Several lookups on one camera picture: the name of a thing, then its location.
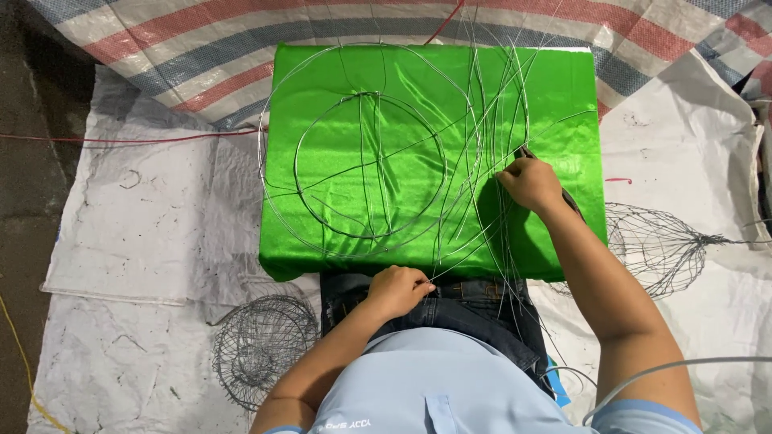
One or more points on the person's right fingers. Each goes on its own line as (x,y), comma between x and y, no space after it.
(506,178)

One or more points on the dark blue jeans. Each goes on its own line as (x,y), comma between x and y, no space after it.
(470,310)

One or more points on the light blue shirt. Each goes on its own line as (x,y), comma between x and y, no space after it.
(434,392)

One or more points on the small blue plastic piece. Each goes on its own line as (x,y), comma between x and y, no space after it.
(561,389)

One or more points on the person's right hand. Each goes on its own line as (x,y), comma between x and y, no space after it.
(534,184)

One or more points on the person's left hand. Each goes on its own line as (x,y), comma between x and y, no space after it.
(392,292)

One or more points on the white woven ground sheet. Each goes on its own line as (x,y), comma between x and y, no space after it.
(139,241)

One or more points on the person's left fingers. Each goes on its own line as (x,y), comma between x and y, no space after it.
(422,288)

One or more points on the small red scrap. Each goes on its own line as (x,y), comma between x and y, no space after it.
(618,179)

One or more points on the shiny green cloth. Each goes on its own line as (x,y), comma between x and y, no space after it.
(410,78)

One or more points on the red blue striped tarp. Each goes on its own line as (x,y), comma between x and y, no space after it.
(211,54)

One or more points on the dark metal pliers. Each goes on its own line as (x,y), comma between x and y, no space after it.
(528,153)

